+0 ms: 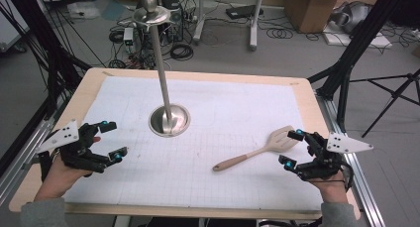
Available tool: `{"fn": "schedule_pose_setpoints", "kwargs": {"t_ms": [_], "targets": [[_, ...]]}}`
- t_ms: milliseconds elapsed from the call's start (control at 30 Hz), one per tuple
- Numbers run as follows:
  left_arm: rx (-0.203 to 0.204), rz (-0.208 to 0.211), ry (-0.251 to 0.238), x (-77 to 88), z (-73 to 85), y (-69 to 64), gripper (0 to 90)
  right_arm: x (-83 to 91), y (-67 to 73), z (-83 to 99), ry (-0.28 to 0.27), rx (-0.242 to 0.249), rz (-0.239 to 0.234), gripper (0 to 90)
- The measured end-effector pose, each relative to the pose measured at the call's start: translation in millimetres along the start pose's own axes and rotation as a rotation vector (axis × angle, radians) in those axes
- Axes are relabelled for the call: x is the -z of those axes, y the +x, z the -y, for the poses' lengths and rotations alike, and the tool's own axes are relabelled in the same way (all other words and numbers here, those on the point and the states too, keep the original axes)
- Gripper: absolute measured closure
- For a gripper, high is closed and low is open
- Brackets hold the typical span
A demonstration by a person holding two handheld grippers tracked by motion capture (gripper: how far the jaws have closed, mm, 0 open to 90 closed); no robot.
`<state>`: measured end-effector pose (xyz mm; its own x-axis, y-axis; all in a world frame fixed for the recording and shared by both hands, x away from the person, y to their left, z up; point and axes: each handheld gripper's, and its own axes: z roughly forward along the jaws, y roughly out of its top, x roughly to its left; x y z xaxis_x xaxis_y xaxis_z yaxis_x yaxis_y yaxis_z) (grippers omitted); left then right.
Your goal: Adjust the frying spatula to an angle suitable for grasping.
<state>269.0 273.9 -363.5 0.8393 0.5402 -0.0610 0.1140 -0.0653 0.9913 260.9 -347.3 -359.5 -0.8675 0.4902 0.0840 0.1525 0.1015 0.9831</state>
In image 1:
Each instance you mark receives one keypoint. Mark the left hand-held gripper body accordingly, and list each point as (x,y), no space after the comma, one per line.
(62,137)

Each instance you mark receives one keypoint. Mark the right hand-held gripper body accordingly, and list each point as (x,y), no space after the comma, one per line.
(340,143)

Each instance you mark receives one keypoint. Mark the wooden slotted spatula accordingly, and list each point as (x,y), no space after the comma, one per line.
(244,157)

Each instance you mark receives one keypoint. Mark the person's left hand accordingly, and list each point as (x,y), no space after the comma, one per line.
(57,180)

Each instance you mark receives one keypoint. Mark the person's right hand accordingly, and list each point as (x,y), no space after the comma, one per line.
(332,190)

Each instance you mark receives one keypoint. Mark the black tripod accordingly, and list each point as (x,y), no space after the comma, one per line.
(394,94)

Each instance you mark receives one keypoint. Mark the metal utensil stand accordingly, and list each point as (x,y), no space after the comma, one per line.
(163,78)

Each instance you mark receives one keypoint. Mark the black truss stand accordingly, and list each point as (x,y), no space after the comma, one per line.
(49,55)
(356,45)

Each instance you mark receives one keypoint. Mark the white grid mat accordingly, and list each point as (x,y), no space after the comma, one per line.
(198,180)

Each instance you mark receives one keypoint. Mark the white power adapter box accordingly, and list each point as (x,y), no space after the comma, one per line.
(128,35)

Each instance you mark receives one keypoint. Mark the white flat board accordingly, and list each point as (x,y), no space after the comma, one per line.
(336,38)

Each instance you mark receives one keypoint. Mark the white stand leg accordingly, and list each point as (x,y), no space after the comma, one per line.
(254,25)
(199,22)

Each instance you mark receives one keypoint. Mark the clear plastic bag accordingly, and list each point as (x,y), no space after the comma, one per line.
(84,10)

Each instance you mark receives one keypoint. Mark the white panel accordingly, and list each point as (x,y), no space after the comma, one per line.
(10,28)

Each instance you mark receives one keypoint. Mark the brown cardboard box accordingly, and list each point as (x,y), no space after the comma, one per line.
(307,9)

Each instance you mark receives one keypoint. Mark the grey rounded device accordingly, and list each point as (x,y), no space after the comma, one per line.
(355,15)

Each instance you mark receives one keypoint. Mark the black flat device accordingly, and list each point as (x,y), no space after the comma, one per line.
(242,11)

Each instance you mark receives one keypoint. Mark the black computer case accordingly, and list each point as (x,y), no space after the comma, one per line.
(171,2)

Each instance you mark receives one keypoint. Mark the aluminium rail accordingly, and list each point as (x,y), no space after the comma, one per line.
(20,164)
(363,187)

